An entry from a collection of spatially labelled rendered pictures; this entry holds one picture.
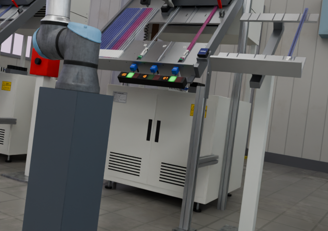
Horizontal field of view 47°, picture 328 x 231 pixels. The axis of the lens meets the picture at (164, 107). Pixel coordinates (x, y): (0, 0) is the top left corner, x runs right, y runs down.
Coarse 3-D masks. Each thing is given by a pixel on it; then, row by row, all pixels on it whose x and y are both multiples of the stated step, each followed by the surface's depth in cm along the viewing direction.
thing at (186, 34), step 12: (252, 0) 227; (264, 0) 250; (240, 12) 225; (252, 12) 229; (252, 24) 232; (168, 36) 258; (180, 36) 253; (192, 36) 247; (204, 36) 242; (228, 36) 232; (252, 36) 235; (252, 48) 249
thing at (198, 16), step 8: (136, 0) 236; (152, 0) 230; (160, 0) 228; (232, 0) 206; (160, 8) 220; (184, 8) 212; (192, 8) 210; (200, 8) 208; (208, 8) 206; (224, 8) 202; (160, 16) 212; (168, 16) 210; (176, 16) 208; (184, 16) 206; (192, 16) 203; (200, 16) 201; (216, 16) 197; (168, 24) 212; (176, 24) 210; (184, 24) 207; (192, 24) 205; (200, 24) 203; (208, 24) 201; (216, 24) 193
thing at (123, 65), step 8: (104, 64) 191; (112, 64) 188; (120, 64) 186; (128, 64) 183; (144, 64) 178; (152, 64) 176; (160, 64) 174; (168, 64) 172; (176, 64) 170; (184, 64) 168; (192, 64) 166; (136, 72) 185; (144, 72) 182; (160, 72) 178; (168, 72) 175; (184, 72) 171; (192, 72) 169
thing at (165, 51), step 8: (128, 48) 194; (136, 48) 192; (144, 48) 190; (152, 48) 188; (160, 48) 187; (168, 48) 185; (176, 48) 183; (184, 48) 181; (192, 48) 180; (200, 48) 178; (128, 56) 188; (136, 56) 186; (144, 56) 185; (152, 56) 183; (160, 56) 181; (168, 56) 180; (176, 56) 178; (192, 56) 175
